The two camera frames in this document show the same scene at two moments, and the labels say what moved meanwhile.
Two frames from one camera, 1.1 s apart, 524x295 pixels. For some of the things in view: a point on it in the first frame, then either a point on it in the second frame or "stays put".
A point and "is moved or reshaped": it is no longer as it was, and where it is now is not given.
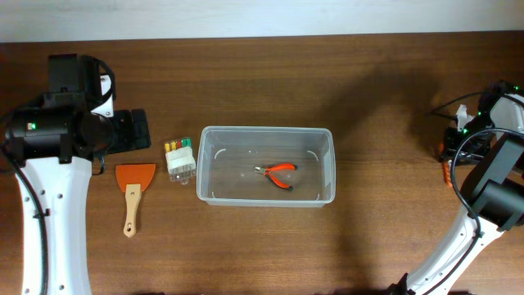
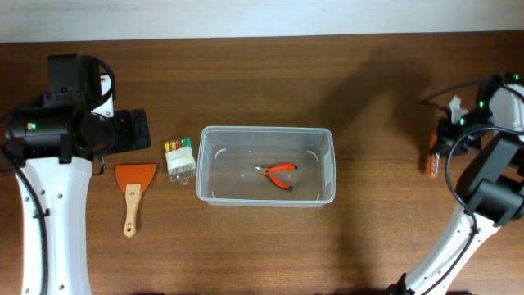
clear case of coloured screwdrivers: [180, 160] stays put
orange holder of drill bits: [447, 166] is moved or reshaped
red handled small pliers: [266, 170] stays put
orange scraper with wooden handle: [133, 179] stays put
